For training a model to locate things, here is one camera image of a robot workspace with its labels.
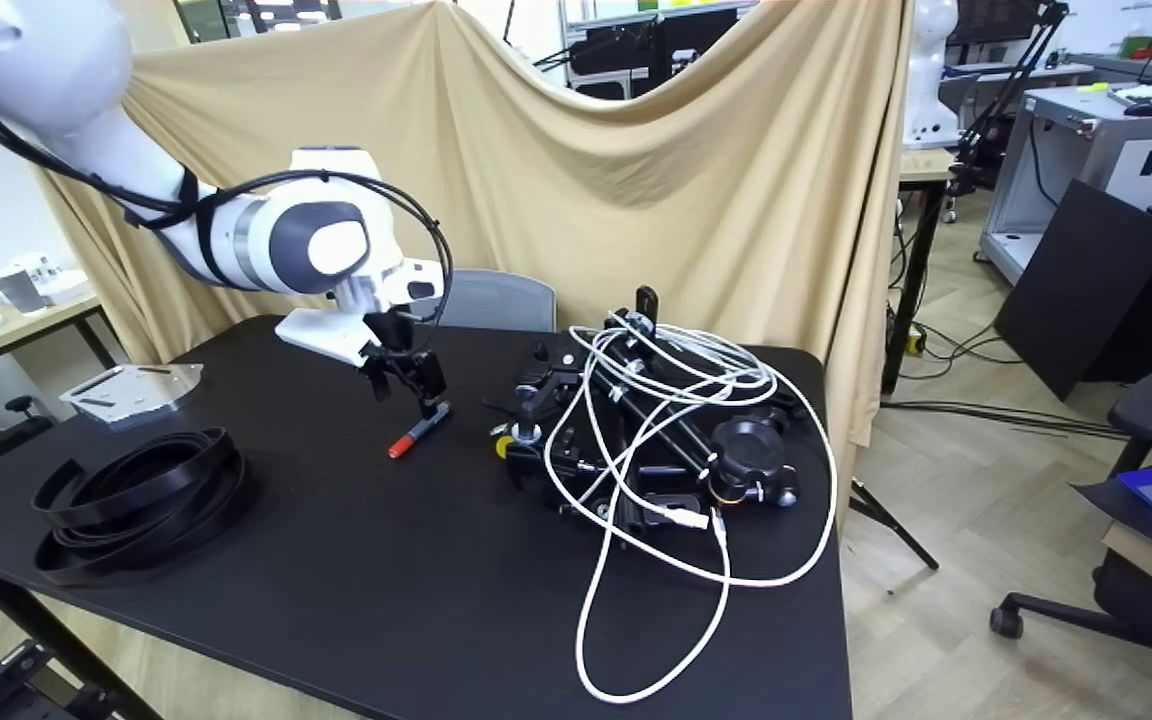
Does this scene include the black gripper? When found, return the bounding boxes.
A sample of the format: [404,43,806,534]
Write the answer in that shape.
[360,300,456,414]

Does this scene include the grey chair backrest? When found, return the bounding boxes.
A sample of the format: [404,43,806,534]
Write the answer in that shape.
[430,267,565,335]

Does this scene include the black equipment pile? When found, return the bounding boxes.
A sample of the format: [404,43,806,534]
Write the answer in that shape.
[488,278,806,540]

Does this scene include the beige cloth curtain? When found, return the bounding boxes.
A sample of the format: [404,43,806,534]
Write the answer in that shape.
[36,0,921,471]

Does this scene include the clear plastic bag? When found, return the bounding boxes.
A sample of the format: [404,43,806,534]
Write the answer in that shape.
[60,357,210,430]

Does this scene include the wooden side desk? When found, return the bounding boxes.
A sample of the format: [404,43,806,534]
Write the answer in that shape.
[0,282,119,402]

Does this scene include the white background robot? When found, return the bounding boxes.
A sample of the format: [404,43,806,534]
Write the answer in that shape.
[900,0,963,151]

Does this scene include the black leaning panel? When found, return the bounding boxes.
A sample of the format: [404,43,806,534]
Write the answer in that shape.
[990,177,1152,402]

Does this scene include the black office chair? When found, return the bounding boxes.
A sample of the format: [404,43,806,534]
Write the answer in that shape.
[990,357,1152,685]

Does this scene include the white grey cabinet table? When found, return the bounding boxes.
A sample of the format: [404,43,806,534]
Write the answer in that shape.
[976,79,1152,292]

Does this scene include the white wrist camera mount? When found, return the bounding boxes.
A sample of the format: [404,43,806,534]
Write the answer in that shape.
[274,250,447,372]

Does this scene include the coiled black strap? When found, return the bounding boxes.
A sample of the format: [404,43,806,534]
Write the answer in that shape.
[28,420,265,590]

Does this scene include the long white cable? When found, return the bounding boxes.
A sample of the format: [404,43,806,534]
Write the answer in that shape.
[540,308,846,708]

